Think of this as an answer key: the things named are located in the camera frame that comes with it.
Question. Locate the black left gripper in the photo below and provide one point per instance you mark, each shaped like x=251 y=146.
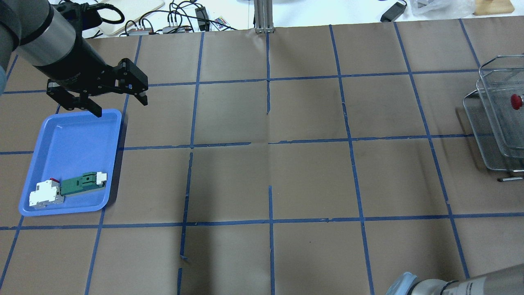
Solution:
x=79 y=65

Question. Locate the red emergency stop button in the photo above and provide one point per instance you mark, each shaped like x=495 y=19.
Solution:
x=517 y=101

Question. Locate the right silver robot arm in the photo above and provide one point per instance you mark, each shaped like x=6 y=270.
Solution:
x=508 y=281

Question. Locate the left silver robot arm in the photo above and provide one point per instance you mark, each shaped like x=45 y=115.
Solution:
x=49 y=37

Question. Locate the blue plastic tray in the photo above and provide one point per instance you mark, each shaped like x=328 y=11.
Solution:
x=68 y=145

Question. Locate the green relay module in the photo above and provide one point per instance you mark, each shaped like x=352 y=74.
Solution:
x=87 y=182

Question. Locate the white circuit breaker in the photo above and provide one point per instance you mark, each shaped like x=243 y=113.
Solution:
x=46 y=193

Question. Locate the black power adapter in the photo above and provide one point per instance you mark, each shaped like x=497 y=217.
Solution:
x=394 y=12

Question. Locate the clear plastic bag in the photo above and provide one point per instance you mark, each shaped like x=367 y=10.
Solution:
x=442 y=8

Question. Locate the wooden board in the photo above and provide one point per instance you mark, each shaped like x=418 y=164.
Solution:
x=493 y=7

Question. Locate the aluminium frame post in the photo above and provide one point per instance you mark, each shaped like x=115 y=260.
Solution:
x=263 y=15

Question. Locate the silver wire mesh shelf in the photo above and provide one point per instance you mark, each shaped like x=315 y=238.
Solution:
x=497 y=127

